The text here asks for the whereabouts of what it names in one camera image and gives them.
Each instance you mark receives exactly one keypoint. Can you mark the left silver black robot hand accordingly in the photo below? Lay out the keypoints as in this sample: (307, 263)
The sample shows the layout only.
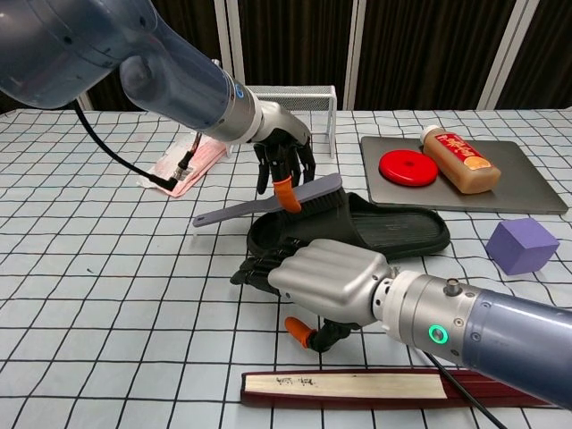
(283, 123)

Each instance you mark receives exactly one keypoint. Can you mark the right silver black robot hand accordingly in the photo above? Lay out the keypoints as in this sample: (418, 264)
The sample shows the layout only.
(330, 277)

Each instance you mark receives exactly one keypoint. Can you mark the grey tool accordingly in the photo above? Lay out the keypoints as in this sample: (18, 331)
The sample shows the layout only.
(317, 190)

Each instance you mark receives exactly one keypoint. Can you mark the black slipper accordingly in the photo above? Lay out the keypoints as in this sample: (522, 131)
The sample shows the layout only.
(393, 230)

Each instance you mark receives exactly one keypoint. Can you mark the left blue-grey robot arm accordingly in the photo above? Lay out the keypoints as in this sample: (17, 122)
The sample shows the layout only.
(134, 58)

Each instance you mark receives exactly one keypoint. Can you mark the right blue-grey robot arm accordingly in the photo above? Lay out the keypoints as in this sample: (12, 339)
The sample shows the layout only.
(491, 330)

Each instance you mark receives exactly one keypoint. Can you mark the pink plastic package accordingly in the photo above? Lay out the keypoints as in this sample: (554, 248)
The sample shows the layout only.
(205, 161)

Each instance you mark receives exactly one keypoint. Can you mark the dark red folded fan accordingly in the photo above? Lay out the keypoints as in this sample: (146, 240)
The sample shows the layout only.
(339, 386)

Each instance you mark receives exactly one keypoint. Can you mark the red round disc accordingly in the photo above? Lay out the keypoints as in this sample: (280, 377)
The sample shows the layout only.
(406, 169)

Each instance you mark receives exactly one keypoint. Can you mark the brown drink bottle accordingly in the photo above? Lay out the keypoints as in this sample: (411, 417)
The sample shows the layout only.
(465, 163)

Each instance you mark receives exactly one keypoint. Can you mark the purple foam cube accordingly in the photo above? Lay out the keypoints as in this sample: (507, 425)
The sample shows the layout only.
(520, 246)

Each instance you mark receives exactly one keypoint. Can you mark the grey metal tray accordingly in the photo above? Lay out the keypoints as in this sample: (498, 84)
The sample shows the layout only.
(523, 174)

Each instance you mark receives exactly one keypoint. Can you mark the blue checkered tablecloth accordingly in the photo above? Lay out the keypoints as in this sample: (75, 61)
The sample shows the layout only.
(89, 268)

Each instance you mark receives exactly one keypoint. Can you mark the white partition frame post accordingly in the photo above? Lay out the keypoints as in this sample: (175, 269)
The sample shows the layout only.
(229, 40)
(356, 53)
(505, 53)

